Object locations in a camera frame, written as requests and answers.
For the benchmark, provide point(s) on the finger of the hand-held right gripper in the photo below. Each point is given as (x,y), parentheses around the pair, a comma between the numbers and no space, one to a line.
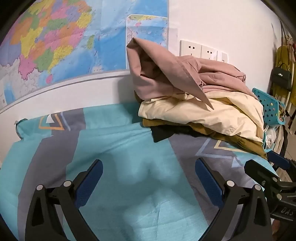
(259,170)
(281,160)

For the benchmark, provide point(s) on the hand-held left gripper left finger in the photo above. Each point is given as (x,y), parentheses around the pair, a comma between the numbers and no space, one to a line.
(89,183)

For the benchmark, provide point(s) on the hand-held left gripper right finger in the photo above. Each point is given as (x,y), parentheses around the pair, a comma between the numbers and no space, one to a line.
(209,183)

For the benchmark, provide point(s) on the pink jacket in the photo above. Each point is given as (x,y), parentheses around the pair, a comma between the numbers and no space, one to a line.
(150,76)

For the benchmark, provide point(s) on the person's right hand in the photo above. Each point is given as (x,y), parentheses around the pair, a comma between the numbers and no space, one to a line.
(277,230)

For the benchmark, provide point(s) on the white plastic bag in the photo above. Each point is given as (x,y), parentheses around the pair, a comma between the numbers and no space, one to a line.
(269,139)

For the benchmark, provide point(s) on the mustard brown garment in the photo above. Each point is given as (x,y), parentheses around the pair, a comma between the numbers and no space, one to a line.
(242,143)

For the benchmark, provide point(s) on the teal grey patterned bedsheet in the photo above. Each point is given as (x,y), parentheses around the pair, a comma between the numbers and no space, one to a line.
(127,150)

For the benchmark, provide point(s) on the teal plastic basket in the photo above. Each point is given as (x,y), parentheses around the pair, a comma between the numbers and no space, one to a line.
(266,104)

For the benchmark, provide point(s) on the black garment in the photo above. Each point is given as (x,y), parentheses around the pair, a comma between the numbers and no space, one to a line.
(161,134)

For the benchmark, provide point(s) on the cream jacket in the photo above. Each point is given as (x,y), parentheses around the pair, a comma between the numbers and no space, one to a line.
(185,111)

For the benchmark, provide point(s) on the black handbag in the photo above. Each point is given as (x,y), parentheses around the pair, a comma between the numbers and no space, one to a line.
(281,77)

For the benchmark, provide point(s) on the yellow hanging garment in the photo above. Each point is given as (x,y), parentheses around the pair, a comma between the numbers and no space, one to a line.
(284,55)

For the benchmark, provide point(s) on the beige hanging garment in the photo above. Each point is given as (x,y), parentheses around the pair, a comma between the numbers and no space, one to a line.
(291,48)

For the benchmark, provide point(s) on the white wall socket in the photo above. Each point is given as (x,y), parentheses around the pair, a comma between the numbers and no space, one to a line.
(208,52)
(223,57)
(190,48)

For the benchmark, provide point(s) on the colourful wall map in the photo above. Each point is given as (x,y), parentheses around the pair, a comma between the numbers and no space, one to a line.
(57,34)

